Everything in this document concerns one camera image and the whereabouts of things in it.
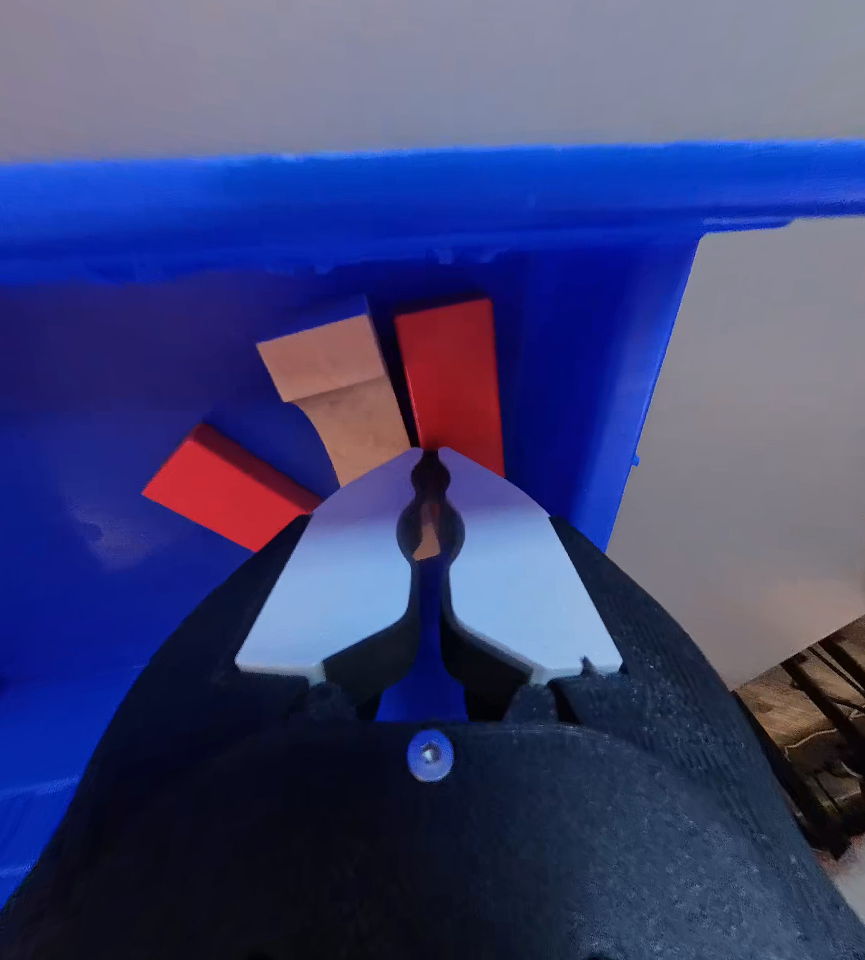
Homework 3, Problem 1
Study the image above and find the natural wooden arch block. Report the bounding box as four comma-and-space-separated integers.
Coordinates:
256, 296, 443, 562

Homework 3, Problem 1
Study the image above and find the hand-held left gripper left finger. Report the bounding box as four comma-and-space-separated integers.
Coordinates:
234, 447, 426, 685

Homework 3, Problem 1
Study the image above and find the red rectangular wooden block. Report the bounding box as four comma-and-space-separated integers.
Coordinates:
393, 297, 506, 479
141, 423, 323, 554

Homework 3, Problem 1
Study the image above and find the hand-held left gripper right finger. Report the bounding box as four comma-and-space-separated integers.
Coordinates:
434, 445, 624, 685

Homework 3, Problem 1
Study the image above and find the blue plastic bin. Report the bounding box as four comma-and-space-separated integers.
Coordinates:
0, 138, 865, 909

